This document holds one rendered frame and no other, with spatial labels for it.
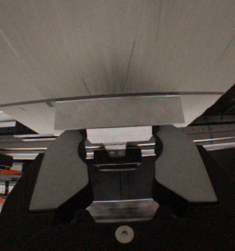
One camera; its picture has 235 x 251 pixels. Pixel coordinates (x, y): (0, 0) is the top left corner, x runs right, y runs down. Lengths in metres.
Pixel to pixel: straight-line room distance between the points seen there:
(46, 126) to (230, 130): 0.52
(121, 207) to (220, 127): 0.43
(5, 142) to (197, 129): 0.62
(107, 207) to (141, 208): 0.04
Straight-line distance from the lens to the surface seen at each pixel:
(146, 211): 0.19
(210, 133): 0.52
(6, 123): 0.28
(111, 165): 0.38
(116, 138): 0.20
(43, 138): 0.22
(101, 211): 0.19
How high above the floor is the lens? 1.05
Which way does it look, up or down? 19 degrees down
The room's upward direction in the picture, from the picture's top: 177 degrees clockwise
